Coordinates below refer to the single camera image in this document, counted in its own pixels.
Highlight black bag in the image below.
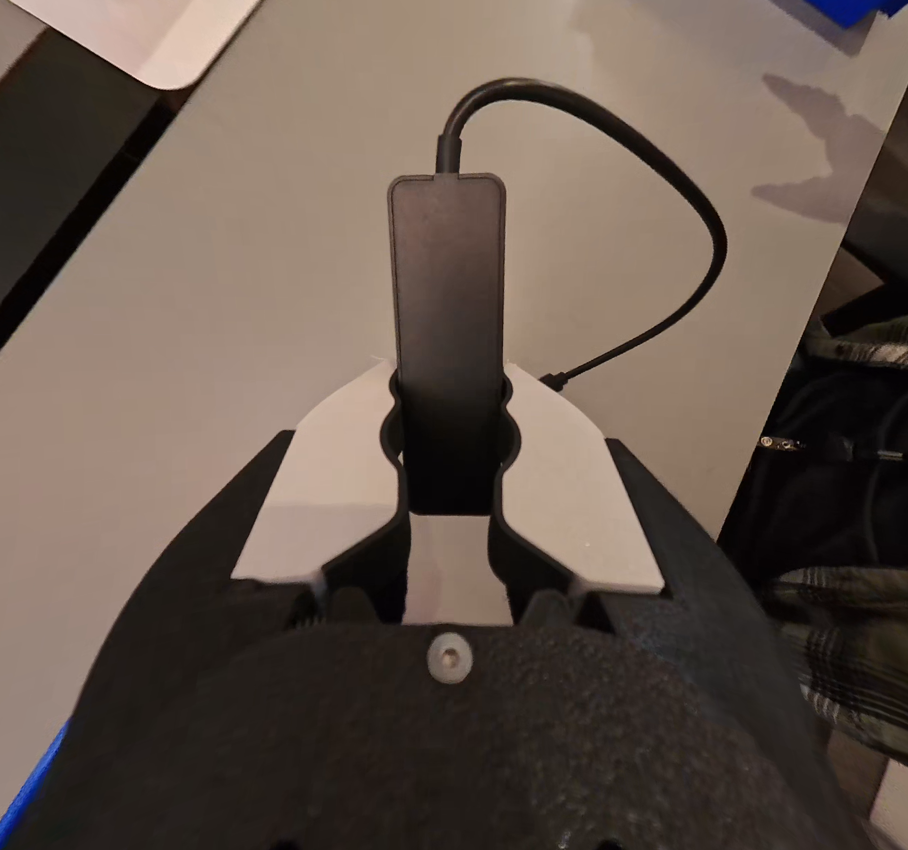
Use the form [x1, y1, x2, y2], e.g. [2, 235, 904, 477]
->
[716, 368, 908, 581]

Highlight black usb hub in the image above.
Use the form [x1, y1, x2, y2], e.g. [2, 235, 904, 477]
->
[386, 173, 508, 516]

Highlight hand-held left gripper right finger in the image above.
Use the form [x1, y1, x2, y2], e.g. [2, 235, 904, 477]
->
[489, 361, 668, 624]

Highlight plaid shirt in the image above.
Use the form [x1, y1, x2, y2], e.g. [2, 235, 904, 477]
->
[762, 318, 908, 766]

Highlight black hub cable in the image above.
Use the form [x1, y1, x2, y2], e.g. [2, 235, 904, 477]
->
[434, 77, 729, 393]

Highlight white blister pack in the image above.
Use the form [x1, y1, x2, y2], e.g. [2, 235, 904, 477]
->
[0, 0, 309, 92]

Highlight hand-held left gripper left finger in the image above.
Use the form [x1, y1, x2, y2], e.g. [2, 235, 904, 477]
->
[230, 359, 414, 624]

